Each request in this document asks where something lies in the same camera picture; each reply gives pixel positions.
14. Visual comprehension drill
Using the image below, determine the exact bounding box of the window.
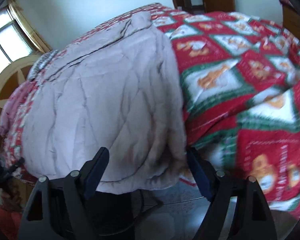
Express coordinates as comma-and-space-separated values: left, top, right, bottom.
0, 7, 38, 73

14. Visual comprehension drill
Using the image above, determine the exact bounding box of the yellow curtain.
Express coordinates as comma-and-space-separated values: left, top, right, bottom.
7, 0, 51, 53

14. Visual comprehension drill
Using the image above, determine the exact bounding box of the wooden dresser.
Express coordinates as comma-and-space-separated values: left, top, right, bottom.
279, 0, 300, 40

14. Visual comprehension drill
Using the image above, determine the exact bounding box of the light pink quilted jacket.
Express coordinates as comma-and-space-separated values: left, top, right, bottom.
21, 11, 186, 194

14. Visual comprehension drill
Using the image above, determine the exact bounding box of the beige wooden headboard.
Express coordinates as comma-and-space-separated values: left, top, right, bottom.
0, 54, 40, 112

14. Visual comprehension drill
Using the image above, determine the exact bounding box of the pink folded blanket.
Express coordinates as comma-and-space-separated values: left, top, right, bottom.
0, 81, 35, 137

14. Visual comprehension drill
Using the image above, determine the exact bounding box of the striped grey pillow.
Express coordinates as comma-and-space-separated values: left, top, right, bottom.
27, 50, 58, 81

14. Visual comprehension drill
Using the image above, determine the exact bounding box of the red christmas patterned bedspread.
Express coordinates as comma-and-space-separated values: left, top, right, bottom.
1, 3, 300, 218

